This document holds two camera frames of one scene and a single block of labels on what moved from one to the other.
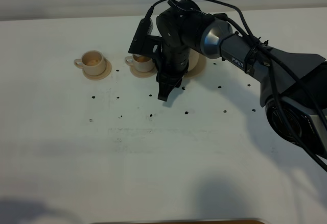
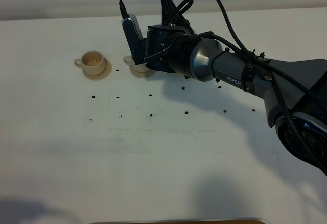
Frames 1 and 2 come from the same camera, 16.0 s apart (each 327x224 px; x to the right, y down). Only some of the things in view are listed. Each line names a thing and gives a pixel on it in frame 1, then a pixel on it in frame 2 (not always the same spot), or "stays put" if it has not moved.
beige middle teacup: (141, 63) stays put
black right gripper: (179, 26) → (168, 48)
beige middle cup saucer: (142, 74) stays put
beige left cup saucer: (106, 73) stays put
